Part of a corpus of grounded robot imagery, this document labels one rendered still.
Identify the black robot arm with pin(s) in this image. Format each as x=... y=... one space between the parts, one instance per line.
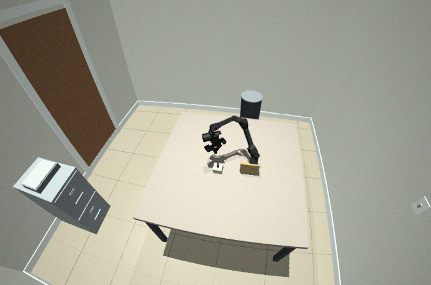
x=252 y=150

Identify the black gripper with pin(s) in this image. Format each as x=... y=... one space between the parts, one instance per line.
x=216 y=144

